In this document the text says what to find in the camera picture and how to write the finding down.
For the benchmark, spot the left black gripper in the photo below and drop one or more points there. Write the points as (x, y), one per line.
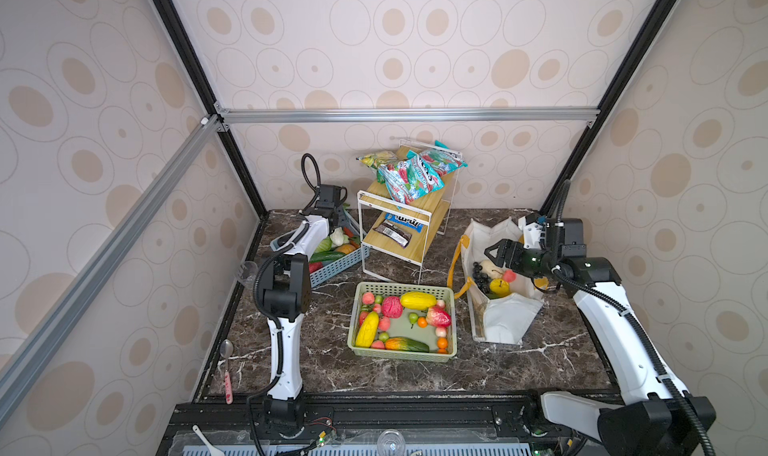
(342, 221)

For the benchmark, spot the green orange papaya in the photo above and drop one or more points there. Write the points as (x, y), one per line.
(406, 345)

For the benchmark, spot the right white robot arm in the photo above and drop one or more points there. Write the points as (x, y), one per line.
(658, 415)

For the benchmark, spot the clear plastic cup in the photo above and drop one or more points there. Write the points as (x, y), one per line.
(247, 274)

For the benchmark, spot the blue snack packet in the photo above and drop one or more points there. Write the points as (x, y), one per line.
(405, 222)

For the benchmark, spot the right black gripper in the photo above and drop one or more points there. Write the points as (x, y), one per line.
(507, 246)

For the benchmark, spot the pink dragon fruit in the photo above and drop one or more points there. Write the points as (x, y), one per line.
(391, 307)

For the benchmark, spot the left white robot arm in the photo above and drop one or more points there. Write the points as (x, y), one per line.
(282, 292)

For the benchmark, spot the diagonal aluminium frame bar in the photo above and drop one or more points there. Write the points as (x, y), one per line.
(40, 347)

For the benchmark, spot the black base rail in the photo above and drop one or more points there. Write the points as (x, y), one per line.
(359, 418)

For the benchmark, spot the white radish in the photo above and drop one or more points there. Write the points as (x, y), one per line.
(339, 238)

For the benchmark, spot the blue plastic vegetable basket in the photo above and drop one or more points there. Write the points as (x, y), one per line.
(332, 268)

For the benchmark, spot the horizontal aluminium frame bar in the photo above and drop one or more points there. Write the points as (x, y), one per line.
(410, 115)

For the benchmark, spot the dark grape bunch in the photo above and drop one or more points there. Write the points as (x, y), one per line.
(481, 280)

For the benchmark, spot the beige round melon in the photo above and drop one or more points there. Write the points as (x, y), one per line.
(490, 270)

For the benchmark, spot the small pink peach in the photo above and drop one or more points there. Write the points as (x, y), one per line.
(509, 276)

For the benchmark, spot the teal pink snack bag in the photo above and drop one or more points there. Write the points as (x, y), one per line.
(442, 159)

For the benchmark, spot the dark snack bar packet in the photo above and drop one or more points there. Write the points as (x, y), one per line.
(398, 236)

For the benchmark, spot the white wire wooden shelf rack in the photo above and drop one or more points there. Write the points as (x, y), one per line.
(426, 218)

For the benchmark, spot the green cucumber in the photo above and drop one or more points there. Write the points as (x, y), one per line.
(329, 256)

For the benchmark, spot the white grocery tote bag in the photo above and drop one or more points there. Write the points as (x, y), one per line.
(505, 320)

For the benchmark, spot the metal spoon pink handle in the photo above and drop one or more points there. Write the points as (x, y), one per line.
(226, 350)

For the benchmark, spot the green plastic fruit basket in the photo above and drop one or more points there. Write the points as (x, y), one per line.
(368, 298)

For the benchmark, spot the yellow green snack bag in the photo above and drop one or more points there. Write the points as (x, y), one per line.
(377, 159)

